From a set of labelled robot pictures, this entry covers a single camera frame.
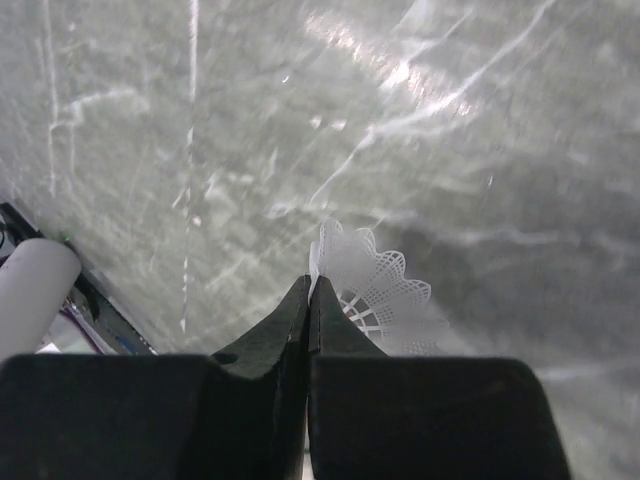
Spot white shuttlecock tube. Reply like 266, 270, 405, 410
0, 238, 81, 360

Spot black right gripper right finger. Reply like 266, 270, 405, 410
308, 278, 571, 479

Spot white shuttlecock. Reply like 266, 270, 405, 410
309, 218, 448, 356

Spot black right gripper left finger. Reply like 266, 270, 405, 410
1, 276, 310, 479

